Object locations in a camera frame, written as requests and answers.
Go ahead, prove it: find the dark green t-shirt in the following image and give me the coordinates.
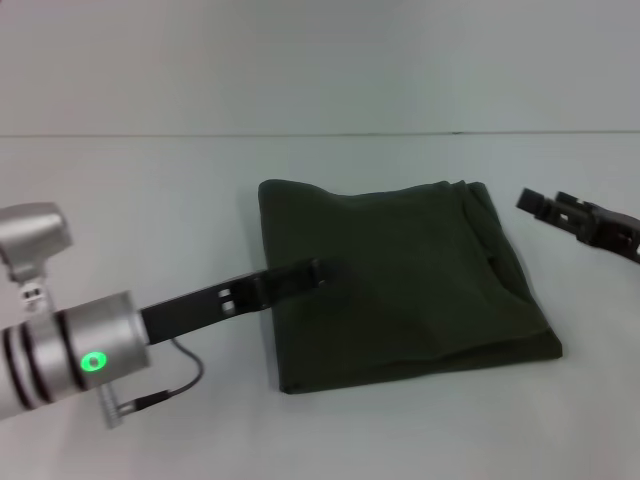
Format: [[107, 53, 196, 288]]
[[257, 178, 566, 396]]

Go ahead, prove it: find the left arm cable with plug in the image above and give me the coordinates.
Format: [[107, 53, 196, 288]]
[[98, 339, 204, 430]]

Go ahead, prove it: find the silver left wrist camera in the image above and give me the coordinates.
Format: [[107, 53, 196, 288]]
[[0, 202, 74, 312]]

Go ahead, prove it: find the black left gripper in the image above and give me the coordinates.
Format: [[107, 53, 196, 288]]
[[139, 256, 354, 347]]

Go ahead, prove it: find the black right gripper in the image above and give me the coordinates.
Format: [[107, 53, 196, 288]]
[[515, 187, 640, 265]]

